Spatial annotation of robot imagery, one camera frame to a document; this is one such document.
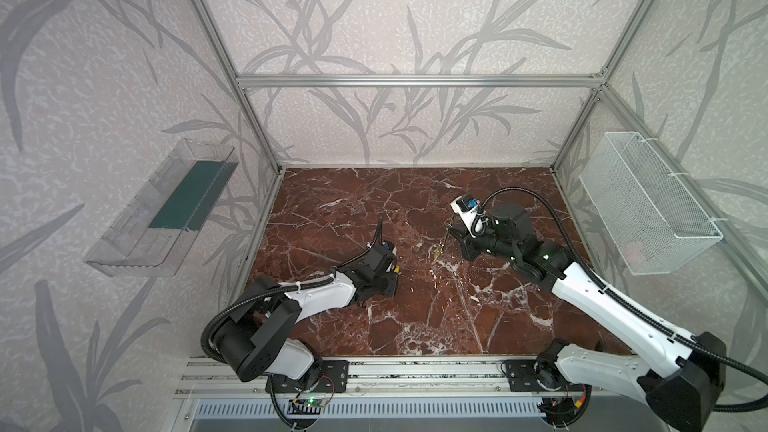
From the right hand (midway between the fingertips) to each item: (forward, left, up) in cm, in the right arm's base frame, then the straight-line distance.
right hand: (451, 219), depth 75 cm
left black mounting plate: (-30, +29, -25) cm, 49 cm away
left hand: (-4, +14, -22) cm, 27 cm away
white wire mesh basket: (-5, -42, +8) cm, 43 cm away
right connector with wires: (-38, -26, -25) cm, 53 cm away
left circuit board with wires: (-37, +34, -24) cm, 55 cm away
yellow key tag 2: (+2, +2, -26) cm, 26 cm away
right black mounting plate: (-32, -17, -24) cm, 43 cm away
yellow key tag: (-2, +14, -25) cm, 29 cm away
